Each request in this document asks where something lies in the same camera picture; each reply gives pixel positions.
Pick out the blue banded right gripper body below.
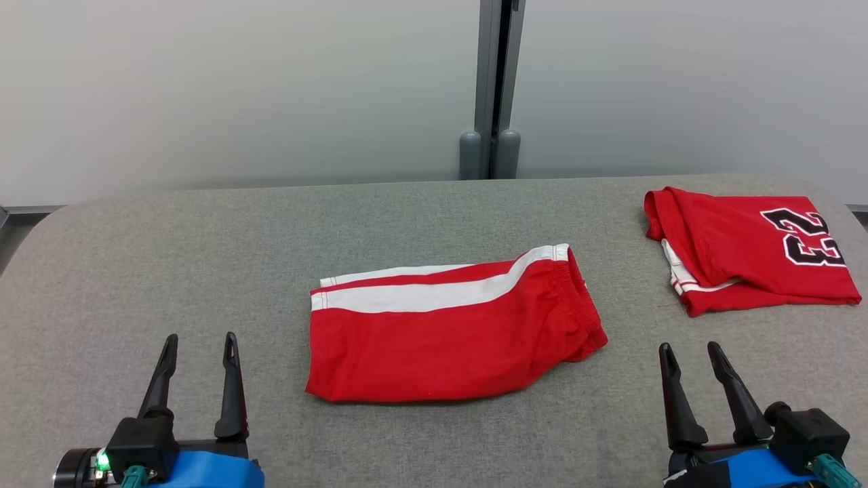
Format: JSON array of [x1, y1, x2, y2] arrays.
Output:
[[663, 444, 818, 488]]

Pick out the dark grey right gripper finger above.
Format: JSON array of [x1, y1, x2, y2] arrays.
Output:
[[707, 341, 775, 446], [658, 342, 709, 451]]

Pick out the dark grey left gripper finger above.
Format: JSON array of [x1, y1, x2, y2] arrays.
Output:
[[138, 333, 179, 420], [214, 331, 249, 441]]

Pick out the blue banded left gripper body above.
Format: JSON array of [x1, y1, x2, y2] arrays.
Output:
[[149, 437, 265, 488]]

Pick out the red jersey with number 23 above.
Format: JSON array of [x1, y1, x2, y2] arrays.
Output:
[[643, 186, 863, 318]]

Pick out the red shorts with white stripe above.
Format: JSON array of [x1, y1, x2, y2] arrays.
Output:
[[305, 243, 609, 404]]

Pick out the teal right cable connector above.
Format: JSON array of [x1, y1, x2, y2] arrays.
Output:
[[810, 453, 863, 488]]

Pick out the grey partition post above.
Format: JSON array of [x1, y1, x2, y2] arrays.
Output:
[[459, 0, 526, 180]]

